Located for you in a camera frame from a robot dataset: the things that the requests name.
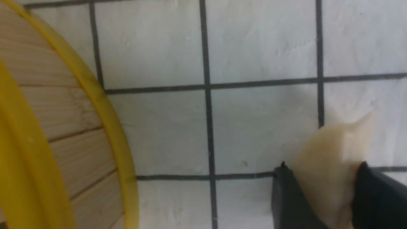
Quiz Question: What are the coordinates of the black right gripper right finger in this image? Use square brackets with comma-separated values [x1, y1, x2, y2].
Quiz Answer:
[352, 162, 407, 229]

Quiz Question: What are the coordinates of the white dumpling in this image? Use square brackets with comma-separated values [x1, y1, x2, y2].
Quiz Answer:
[291, 113, 375, 229]

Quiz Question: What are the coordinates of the white grid tablecloth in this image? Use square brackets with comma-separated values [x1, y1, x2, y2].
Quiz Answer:
[21, 0, 406, 229]

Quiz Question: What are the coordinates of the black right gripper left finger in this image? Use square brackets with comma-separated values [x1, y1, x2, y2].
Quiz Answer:
[271, 162, 328, 229]

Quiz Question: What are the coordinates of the bamboo steamer tray yellow rim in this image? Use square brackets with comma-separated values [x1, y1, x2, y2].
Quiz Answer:
[1, 0, 140, 229]

